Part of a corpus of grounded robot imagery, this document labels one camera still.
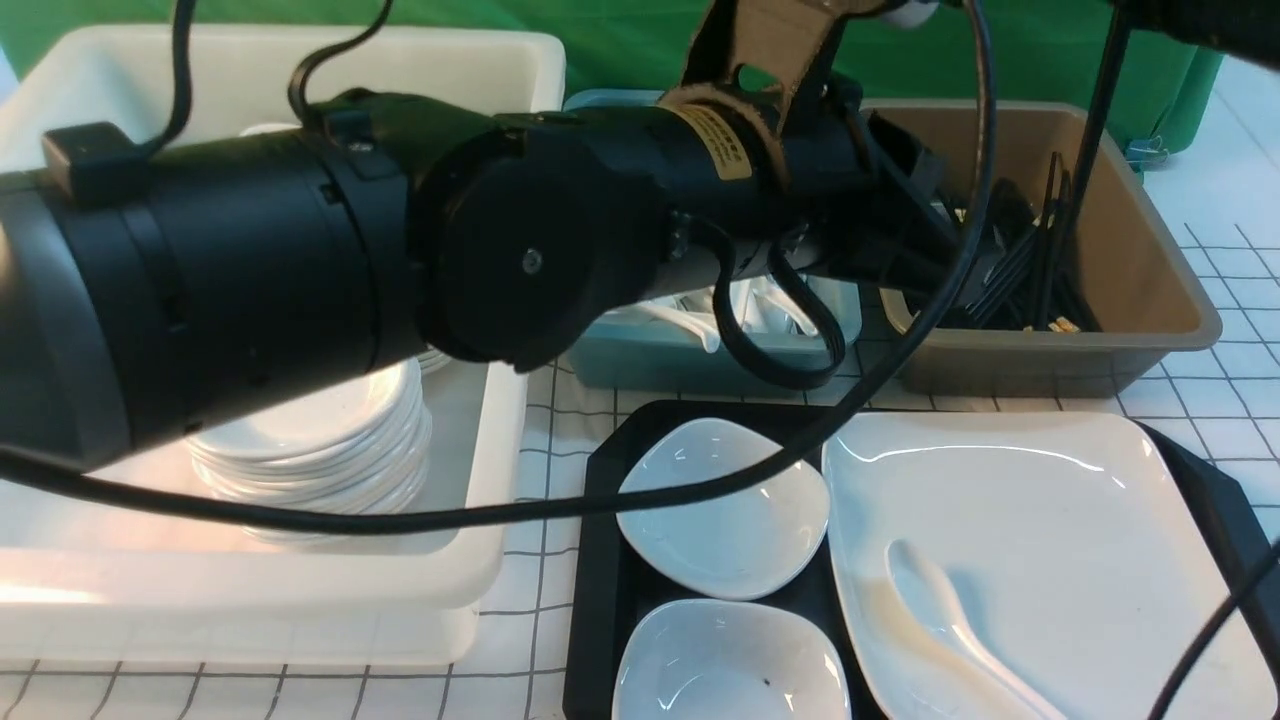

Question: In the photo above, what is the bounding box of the stack of white small bowls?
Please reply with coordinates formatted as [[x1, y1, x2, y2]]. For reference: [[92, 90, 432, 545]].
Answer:
[[186, 359, 433, 515]]

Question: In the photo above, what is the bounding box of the white small bowl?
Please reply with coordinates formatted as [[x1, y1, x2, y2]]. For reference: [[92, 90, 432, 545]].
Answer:
[[611, 600, 852, 719], [617, 418, 831, 601]]

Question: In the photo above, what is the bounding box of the stack of white square plates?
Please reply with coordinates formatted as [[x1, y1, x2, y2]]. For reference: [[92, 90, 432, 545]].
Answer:
[[416, 347, 452, 375]]

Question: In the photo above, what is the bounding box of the white checkered tablecloth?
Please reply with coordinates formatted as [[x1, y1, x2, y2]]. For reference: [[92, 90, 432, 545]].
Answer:
[[0, 220, 1280, 720]]

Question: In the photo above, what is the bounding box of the brown plastic bin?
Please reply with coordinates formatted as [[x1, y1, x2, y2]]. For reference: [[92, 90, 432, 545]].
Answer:
[[864, 99, 1222, 398]]

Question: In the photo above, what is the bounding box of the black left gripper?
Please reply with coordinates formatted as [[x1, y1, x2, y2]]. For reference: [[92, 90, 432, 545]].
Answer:
[[660, 1, 963, 297]]

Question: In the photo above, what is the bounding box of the large white plastic bin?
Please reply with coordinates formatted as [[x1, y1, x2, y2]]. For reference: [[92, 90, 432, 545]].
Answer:
[[1, 24, 564, 671]]

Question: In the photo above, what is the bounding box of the white ceramic soup spoon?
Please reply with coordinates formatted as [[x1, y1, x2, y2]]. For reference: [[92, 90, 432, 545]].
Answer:
[[884, 538, 1066, 719]]

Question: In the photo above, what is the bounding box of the large white square plate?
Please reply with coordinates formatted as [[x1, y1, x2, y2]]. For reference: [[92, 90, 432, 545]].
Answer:
[[822, 413, 1268, 719]]

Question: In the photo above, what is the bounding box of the pile of black chopsticks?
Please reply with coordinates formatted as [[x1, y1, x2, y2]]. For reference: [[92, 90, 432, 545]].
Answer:
[[940, 151, 1101, 334]]

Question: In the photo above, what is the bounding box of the green cloth backdrop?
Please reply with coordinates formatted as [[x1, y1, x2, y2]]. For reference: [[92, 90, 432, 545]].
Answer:
[[1, 1, 1222, 152]]

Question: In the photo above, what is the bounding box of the teal plastic bin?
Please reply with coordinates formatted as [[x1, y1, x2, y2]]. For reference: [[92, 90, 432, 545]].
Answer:
[[563, 88, 863, 397]]

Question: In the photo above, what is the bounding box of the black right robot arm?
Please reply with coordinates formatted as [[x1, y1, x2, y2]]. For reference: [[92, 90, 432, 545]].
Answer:
[[1111, 1, 1279, 70]]

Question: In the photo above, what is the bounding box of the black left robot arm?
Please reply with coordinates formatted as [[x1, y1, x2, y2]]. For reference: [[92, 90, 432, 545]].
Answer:
[[3, 6, 980, 471]]

